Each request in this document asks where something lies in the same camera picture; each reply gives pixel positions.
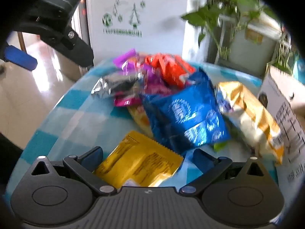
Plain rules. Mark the blue checkered tablecloth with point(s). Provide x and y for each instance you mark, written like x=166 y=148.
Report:
x=71 y=114

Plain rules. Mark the white plant pot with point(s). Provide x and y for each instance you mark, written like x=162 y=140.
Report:
x=255 y=50

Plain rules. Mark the cardboard box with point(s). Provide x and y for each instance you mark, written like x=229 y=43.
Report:
x=283 y=105

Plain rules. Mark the gold and white chip bag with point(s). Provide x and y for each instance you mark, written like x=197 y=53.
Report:
x=252 y=114

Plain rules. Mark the green pothos plant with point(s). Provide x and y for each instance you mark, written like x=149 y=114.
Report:
x=214 y=12

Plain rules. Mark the purple snack packet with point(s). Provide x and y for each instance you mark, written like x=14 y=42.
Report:
x=128 y=62

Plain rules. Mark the white refrigerator with green print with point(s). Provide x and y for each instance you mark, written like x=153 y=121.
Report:
x=157 y=40

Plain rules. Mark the magenta snack packet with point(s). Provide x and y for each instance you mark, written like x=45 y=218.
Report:
x=124 y=101

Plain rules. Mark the large blue snack bag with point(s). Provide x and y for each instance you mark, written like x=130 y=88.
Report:
x=185 y=114

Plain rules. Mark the silver snack packet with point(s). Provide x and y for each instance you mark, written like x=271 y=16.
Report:
x=114 y=83

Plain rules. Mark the white metal plant rack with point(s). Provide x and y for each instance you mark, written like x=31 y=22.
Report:
x=222 y=35

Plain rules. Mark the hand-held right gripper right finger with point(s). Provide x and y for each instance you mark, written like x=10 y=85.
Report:
x=202 y=159

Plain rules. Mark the yellow orange snack packet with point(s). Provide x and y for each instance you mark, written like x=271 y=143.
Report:
x=139 y=119

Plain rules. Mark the trailing green vine plant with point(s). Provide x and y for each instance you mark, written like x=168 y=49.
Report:
x=286 y=52

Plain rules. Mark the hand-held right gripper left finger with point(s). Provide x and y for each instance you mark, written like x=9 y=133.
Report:
x=91 y=159

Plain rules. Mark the green snack packet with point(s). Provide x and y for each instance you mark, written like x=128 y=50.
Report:
x=220 y=146

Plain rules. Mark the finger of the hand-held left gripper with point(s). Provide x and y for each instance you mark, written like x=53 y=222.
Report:
x=78 y=50
x=19 y=57

